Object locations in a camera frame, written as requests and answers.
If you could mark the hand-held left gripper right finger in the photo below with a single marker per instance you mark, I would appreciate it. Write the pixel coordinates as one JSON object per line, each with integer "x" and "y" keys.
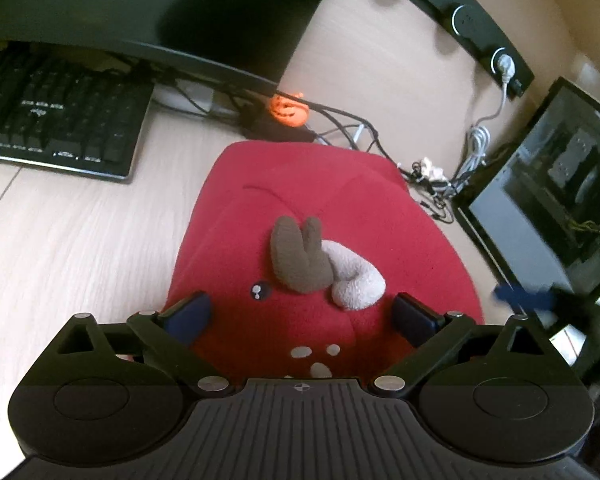
{"x": 416, "y": 321}

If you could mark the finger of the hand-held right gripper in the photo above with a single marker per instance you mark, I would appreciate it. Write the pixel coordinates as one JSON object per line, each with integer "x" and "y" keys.
{"x": 522, "y": 297}

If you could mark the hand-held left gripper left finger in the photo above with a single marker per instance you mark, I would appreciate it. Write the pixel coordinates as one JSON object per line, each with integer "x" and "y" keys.
{"x": 187, "y": 316}

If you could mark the red fleece garment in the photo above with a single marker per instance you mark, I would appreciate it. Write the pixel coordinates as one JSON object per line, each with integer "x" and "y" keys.
{"x": 330, "y": 200}

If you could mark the black computer case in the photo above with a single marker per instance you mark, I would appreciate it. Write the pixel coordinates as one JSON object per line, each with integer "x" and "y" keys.
{"x": 545, "y": 200}

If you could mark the crumpled white paper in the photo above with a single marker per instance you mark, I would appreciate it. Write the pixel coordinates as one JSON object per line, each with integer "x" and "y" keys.
{"x": 429, "y": 169}

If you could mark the black adapter box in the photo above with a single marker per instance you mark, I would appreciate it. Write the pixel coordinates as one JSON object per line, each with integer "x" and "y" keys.
{"x": 280, "y": 132}

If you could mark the orange pumpkin toy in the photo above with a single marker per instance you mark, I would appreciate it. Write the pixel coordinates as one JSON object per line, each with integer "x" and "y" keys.
{"x": 289, "y": 109}

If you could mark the black keyboard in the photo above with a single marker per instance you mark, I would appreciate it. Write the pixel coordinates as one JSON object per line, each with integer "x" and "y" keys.
{"x": 60, "y": 110}

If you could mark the black power strip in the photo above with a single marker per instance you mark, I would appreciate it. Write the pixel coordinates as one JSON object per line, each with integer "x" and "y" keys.
{"x": 460, "y": 15}

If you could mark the black computer monitor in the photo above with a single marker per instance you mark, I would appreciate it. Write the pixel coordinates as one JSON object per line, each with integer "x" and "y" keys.
{"x": 130, "y": 0}

